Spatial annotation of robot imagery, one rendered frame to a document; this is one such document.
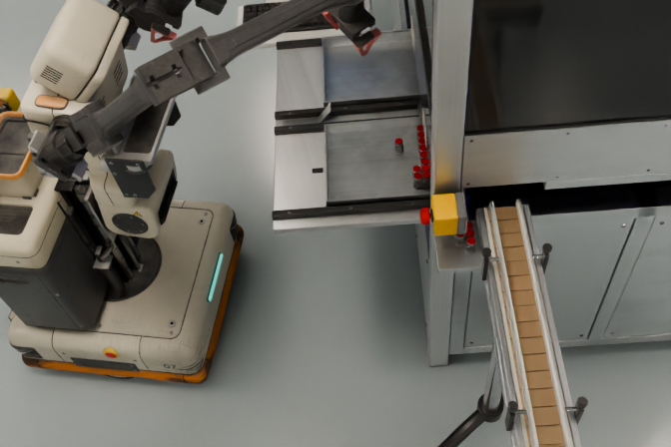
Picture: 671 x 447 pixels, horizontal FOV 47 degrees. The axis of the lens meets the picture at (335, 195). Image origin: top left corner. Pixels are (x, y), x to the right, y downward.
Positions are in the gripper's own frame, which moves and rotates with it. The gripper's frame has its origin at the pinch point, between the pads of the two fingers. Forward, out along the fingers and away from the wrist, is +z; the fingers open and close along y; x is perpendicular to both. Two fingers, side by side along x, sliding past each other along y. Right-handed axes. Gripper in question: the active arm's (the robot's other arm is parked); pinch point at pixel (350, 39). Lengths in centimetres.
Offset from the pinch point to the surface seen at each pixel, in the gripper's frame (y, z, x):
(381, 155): -12.4, 36.7, 0.5
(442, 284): -44, 64, 4
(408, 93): -0.3, 39.9, -19.3
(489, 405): -75, 96, 9
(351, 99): 6.6, 36.7, -4.3
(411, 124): -9.9, 37.0, -12.0
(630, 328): -84, 98, -43
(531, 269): -63, 19, 0
